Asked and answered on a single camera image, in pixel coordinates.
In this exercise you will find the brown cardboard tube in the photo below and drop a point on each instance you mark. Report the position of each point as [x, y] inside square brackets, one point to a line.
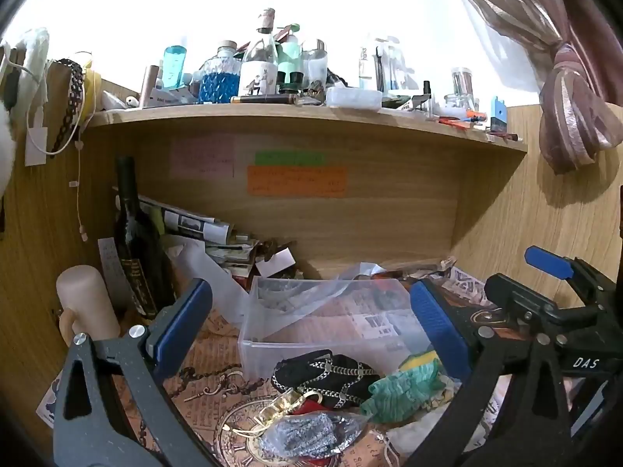
[148, 87]

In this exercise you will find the white card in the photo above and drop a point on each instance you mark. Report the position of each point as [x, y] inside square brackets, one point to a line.
[275, 262]

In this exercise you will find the slim clear bottle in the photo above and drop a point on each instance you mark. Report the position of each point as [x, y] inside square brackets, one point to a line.
[367, 68]

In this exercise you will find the clear glass jar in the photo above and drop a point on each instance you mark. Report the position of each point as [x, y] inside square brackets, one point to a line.
[315, 65]

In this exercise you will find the vintage printed table mat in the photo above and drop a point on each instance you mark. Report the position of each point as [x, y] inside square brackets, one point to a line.
[214, 389]

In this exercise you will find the light blue plastic bottle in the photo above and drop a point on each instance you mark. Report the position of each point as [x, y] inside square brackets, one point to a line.
[174, 65]

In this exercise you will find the green sticky note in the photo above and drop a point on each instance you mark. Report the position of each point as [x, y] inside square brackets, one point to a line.
[288, 158]

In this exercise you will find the orange sticky note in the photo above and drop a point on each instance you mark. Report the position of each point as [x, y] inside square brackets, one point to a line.
[297, 181]

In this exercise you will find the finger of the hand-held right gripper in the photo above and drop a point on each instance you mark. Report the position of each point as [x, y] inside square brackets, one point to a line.
[516, 296]
[547, 260]

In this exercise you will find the pink striped curtain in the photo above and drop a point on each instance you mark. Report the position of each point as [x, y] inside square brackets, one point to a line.
[569, 97]

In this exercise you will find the white plush cloth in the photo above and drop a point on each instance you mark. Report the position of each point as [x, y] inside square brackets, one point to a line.
[29, 68]

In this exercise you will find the glass bottle with blue liquid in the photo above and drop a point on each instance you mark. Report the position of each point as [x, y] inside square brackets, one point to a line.
[219, 82]

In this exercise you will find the white plastic box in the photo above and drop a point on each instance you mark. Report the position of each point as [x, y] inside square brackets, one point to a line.
[353, 97]

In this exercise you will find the red small item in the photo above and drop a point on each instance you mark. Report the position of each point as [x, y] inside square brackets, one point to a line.
[307, 406]

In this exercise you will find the blue small box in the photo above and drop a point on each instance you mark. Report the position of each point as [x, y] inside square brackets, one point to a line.
[498, 114]

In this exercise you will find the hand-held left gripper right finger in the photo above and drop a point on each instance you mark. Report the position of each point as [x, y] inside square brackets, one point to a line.
[437, 328]

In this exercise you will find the green knit cloth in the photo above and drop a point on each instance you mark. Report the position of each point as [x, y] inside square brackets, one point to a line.
[404, 391]

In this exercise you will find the mint green bottle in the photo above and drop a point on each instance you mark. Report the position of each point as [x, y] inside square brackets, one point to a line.
[289, 58]

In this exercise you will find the dark wine bottle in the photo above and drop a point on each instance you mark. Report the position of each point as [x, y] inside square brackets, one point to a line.
[138, 253]

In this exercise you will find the white paper tag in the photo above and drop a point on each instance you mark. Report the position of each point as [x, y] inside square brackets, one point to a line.
[36, 143]

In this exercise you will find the tall clear labelled bottle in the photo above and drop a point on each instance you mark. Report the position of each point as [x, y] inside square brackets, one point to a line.
[258, 68]

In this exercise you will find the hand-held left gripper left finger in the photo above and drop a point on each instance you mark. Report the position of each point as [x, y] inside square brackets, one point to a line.
[181, 318]

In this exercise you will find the clear plastic bag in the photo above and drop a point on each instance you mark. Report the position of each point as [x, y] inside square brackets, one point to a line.
[219, 277]

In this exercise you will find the rolled newspapers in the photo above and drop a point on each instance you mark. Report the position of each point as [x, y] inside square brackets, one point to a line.
[192, 224]

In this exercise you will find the pink sticky note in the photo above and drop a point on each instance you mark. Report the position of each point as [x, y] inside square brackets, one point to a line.
[202, 157]

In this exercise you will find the yellow sponge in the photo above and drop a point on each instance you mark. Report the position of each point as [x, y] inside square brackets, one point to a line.
[417, 359]

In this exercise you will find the gold ribbon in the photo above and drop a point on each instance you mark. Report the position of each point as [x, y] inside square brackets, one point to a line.
[272, 411]

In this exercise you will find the dark pen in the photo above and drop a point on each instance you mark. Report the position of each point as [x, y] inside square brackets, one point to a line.
[265, 100]

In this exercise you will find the grey glitter pouch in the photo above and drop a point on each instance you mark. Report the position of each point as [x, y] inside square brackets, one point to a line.
[304, 435]

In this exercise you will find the small glass jar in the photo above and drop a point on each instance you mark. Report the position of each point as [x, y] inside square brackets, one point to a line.
[462, 87]

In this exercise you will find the wooden shelf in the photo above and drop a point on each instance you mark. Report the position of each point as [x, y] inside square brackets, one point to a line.
[301, 119]

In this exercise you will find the cream mallet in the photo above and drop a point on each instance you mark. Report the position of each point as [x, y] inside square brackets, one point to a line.
[85, 301]

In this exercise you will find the clear plastic storage box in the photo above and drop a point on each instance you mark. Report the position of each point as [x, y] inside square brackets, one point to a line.
[311, 331]

